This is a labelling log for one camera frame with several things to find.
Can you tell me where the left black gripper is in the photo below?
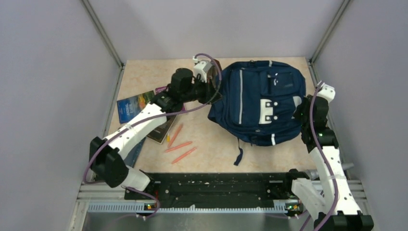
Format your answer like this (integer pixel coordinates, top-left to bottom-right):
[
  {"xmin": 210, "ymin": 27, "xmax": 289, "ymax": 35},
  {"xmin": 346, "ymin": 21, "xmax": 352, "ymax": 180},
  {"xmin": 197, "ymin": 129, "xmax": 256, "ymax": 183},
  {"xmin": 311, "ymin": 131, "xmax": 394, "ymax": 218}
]
[{"xmin": 181, "ymin": 76, "xmax": 223, "ymax": 105}]

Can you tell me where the navy blue backpack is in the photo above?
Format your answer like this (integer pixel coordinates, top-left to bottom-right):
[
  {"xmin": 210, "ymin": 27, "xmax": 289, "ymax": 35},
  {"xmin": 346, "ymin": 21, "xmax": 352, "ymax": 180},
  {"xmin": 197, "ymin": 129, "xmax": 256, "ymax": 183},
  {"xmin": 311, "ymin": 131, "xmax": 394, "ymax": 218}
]
[{"xmin": 208, "ymin": 61, "xmax": 306, "ymax": 146}]

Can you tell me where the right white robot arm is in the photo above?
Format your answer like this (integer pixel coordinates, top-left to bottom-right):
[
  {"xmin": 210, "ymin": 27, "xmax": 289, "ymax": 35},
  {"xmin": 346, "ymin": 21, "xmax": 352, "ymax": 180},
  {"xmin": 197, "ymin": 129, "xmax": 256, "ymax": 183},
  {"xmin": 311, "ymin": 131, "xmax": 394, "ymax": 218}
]
[{"xmin": 282, "ymin": 94, "xmax": 374, "ymax": 231}]

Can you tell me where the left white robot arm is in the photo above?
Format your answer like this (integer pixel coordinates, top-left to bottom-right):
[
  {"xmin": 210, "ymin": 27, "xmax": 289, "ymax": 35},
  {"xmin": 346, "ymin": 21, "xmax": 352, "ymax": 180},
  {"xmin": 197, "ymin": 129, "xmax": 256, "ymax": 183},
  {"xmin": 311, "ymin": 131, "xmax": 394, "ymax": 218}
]
[{"xmin": 87, "ymin": 68, "xmax": 221, "ymax": 199}]

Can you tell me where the purple green picture book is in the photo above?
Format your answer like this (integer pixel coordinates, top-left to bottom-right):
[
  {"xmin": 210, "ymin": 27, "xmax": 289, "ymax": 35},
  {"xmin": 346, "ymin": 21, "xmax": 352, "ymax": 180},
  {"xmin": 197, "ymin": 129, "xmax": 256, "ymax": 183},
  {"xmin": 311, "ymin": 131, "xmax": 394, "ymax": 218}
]
[{"xmin": 154, "ymin": 86, "xmax": 186, "ymax": 111}]

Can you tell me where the brown wooden metronome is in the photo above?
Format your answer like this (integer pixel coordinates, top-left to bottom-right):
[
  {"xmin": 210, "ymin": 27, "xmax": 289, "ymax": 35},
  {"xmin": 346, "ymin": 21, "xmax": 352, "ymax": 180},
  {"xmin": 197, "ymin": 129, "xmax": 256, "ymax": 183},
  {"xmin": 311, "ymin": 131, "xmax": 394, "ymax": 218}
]
[{"xmin": 207, "ymin": 59, "xmax": 221, "ymax": 88}]

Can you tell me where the dark brown paperback book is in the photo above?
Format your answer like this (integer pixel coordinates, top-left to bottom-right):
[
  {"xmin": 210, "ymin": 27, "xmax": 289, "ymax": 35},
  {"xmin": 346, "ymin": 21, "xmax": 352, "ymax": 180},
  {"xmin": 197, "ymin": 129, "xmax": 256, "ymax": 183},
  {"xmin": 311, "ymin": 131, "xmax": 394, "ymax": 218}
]
[{"xmin": 147, "ymin": 115, "xmax": 177, "ymax": 144}]

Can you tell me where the middle orange pen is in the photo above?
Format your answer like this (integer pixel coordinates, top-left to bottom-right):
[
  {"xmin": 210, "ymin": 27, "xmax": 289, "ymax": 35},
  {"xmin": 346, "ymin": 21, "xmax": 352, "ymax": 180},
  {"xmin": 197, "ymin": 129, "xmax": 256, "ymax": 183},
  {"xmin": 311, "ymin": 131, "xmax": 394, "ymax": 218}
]
[{"xmin": 165, "ymin": 141, "xmax": 192, "ymax": 153}]

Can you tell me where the blue Animal Farm book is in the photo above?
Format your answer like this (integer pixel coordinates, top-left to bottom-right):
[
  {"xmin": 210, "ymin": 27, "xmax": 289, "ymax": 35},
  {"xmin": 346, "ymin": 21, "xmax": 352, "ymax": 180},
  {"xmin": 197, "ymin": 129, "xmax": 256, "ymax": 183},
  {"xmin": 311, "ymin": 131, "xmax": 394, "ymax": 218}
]
[{"xmin": 116, "ymin": 90, "xmax": 155, "ymax": 124}]

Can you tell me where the lower orange pen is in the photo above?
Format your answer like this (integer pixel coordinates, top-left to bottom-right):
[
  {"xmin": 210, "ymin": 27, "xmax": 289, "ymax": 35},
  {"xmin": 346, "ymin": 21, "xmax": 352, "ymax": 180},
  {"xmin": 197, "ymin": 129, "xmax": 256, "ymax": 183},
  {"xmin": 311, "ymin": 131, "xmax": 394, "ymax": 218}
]
[{"xmin": 171, "ymin": 147, "xmax": 197, "ymax": 164}]

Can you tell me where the dark blue notebook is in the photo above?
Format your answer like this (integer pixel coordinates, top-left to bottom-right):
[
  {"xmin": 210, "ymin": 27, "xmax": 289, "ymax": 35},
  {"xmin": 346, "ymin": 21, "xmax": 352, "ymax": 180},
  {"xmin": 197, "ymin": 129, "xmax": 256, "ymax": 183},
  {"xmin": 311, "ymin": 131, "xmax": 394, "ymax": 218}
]
[{"xmin": 124, "ymin": 138, "xmax": 146, "ymax": 167}]

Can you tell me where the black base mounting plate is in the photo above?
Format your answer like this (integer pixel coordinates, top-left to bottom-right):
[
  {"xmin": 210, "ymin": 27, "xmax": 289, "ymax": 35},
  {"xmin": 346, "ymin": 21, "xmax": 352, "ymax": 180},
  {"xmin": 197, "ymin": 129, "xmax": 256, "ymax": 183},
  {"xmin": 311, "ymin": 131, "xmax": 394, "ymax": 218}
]
[{"xmin": 145, "ymin": 173, "xmax": 296, "ymax": 209}]

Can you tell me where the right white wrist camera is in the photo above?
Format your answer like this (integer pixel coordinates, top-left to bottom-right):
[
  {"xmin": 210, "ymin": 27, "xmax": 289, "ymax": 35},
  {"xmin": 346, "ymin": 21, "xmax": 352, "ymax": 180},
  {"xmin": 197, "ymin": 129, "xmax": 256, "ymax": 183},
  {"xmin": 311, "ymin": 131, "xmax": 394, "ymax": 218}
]
[{"xmin": 317, "ymin": 81, "xmax": 336, "ymax": 103}]

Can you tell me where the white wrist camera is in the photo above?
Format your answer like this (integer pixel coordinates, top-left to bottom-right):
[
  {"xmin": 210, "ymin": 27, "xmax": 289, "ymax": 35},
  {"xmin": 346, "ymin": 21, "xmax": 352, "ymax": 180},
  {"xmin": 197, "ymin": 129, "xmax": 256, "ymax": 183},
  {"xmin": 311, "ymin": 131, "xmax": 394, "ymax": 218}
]
[
  {"xmin": 317, "ymin": 81, "xmax": 336, "ymax": 103},
  {"xmin": 192, "ymin": 57, "xmax": 214, "ymax": 83}
]

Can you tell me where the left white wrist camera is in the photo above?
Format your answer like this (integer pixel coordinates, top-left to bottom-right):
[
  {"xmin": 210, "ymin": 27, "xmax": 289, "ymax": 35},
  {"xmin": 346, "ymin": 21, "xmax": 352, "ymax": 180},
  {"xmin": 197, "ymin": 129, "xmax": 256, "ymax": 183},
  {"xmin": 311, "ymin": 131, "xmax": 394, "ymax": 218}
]
[{"xmin": 192, "ymin": 57, "xmax": 214, "ymax": 83}]

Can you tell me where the aluminium frame rail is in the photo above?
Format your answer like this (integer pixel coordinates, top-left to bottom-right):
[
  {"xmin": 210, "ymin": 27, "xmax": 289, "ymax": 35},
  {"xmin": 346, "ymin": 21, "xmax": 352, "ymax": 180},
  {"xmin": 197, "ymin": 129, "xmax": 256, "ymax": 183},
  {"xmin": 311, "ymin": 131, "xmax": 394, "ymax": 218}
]
[{"xmin": 68, "ymin": 180, "xmax": 377, "ymax": 231}]

